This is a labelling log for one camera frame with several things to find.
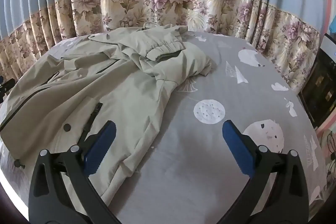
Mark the grey animal print bedsheet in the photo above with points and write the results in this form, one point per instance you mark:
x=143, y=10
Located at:
x=189, y=174

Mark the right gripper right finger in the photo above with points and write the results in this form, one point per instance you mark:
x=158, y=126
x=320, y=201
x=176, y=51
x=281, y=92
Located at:
x=288, y=201

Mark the light green jacket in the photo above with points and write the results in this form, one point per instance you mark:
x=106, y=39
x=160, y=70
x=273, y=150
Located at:
x=126, y=76

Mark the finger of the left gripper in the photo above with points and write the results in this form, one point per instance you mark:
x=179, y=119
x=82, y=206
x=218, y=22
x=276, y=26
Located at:
x=7, y=86

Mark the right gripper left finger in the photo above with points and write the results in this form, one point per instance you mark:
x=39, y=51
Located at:
x=49, y=201

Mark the dark cabinet at right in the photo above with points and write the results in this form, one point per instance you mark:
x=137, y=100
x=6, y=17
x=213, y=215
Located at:
x=318, y=94

